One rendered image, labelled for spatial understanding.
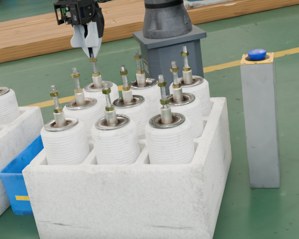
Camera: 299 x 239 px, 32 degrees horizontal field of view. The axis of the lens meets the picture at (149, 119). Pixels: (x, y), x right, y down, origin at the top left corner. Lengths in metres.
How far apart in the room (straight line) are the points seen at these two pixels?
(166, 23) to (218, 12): 1.56
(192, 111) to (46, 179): 0.34
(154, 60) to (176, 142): 0.54
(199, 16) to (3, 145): 1.89
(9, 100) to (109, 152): 0.46
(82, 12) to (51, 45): 1.67
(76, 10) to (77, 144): 0.32
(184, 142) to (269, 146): 0.26
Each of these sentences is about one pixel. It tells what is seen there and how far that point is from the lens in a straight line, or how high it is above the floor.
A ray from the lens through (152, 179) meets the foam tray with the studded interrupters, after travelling 1.03.
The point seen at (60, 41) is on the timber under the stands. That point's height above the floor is 0.05.
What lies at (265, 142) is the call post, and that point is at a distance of 1.22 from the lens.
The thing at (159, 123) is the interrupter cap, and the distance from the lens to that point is 1.05.
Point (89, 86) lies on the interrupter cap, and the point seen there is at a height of 0.25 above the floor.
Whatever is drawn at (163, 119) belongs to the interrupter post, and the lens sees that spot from 1.04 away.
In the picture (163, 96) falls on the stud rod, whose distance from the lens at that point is 1.03.
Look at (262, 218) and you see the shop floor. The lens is 1.17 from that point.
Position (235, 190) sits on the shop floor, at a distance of 1.27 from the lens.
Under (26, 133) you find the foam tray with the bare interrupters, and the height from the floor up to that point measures 0.14.
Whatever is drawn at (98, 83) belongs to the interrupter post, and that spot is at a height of 0.26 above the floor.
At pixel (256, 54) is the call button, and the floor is 0.33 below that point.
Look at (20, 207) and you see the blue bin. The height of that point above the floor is 0.02.
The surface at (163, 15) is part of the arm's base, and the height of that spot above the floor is 0.36.
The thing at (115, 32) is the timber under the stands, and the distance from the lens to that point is 2.92.
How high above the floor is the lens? 0.65
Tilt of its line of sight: 22 degrees down
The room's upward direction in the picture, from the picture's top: 9 degrees counter-clockwise
